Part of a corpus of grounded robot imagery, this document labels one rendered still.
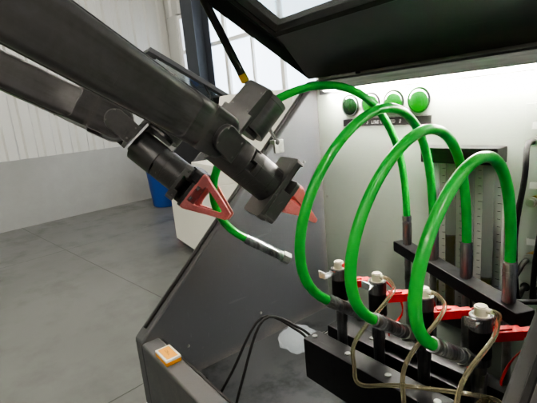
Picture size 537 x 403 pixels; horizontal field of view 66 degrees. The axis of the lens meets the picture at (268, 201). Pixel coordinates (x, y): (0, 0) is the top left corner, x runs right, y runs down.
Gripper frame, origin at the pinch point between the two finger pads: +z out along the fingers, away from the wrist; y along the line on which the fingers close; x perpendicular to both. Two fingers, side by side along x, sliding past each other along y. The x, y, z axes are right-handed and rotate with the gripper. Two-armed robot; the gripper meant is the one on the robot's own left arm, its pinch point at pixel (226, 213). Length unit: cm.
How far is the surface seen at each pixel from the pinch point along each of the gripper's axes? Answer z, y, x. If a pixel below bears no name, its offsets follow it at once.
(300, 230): 10.9, -17.2, -6.5
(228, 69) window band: -208, 573, -102
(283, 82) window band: -111, 505, -124
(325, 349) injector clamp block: 27.6, 1.3, 8.0
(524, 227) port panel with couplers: 42, 5, -30
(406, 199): 24.8, 12.1, -22.2
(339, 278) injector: 21.9, 0.6, -3.1
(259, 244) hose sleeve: 7.6, 3.0, 1.1
